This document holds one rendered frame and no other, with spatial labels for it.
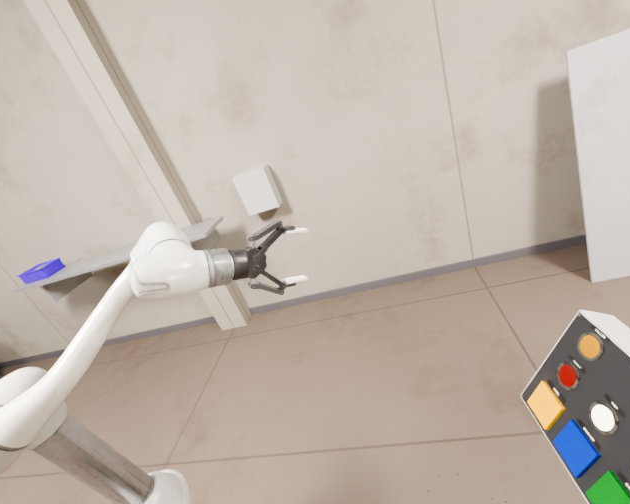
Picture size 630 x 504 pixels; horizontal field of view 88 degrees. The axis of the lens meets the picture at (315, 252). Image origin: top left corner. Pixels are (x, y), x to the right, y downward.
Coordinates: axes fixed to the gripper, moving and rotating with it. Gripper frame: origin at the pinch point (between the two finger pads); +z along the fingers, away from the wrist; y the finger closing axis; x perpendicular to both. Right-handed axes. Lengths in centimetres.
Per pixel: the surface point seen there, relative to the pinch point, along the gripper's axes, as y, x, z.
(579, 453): -31, -58, 30
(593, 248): -30, 11, 234
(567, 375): -20, -51, 37
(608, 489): -32, -64, 26
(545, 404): -29, -49, 36
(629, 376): -13, -61, 33
